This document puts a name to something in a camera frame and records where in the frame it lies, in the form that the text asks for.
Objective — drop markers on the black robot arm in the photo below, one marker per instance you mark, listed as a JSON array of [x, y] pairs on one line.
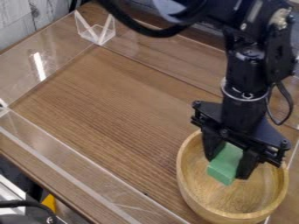
[[256, 28]]

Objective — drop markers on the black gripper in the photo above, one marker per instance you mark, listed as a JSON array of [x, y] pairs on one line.
[[237, 122]]

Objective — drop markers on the green rectangular block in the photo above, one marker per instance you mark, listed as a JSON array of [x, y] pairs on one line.
[[223, 166]]

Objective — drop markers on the brown wooden bowl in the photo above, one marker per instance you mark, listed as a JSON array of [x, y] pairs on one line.
[[245, 202]]

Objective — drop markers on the clear acrylic corner bracket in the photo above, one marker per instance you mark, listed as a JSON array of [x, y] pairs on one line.
[[97, 34]]

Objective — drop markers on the yellow black device lower left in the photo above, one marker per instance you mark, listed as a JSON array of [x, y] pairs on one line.
[[65, 215]]

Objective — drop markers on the clear acrylic enclosure wall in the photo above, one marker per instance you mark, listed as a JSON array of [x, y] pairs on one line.
[[96, 116]]

